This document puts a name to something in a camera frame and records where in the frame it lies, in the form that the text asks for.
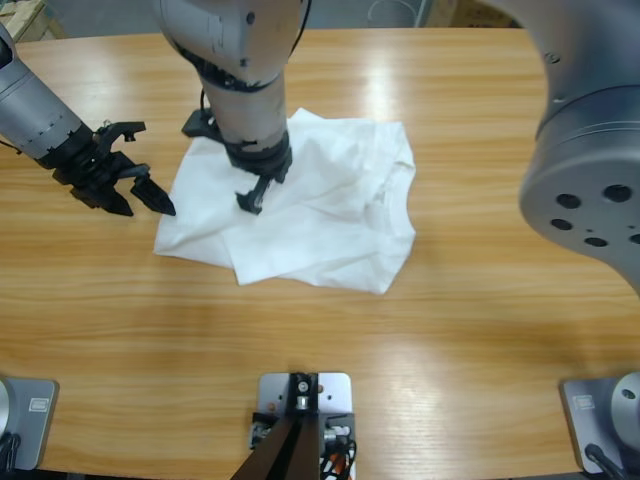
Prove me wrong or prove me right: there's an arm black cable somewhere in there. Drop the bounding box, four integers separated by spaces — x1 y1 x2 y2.
285 0 310 64

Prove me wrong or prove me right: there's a black clamp with silver connector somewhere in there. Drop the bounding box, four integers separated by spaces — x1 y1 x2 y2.
322 412 357 446
249 410 275 449

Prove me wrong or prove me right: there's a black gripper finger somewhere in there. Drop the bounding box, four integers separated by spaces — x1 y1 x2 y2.
99 190 135 218
129 175 178 217
235 173 275 216

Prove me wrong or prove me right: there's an arm grey base plate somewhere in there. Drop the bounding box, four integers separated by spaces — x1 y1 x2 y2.
0 377 60 472
558 370 640 474

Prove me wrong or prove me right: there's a white t-shirt with small print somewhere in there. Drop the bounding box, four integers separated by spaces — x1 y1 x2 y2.
152 107 417 297

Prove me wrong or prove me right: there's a base black cable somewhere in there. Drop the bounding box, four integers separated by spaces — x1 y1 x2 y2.
0 432 22 472
583 443 629 480

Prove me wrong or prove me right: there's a brown cardboard box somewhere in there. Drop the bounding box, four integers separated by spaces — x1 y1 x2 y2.
428 0 521 29

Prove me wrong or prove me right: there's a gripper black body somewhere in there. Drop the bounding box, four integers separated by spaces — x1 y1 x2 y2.
223 133 294 187
51 124 152 211

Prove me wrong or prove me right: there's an orange cable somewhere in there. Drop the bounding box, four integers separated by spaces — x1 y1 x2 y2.
319 447 359 480

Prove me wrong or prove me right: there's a wooden pallet stack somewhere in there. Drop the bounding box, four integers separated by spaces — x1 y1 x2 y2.
0 0 66 44

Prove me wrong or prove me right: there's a white grey mounting plate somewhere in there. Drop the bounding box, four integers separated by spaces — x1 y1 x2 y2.
257 370 357 480

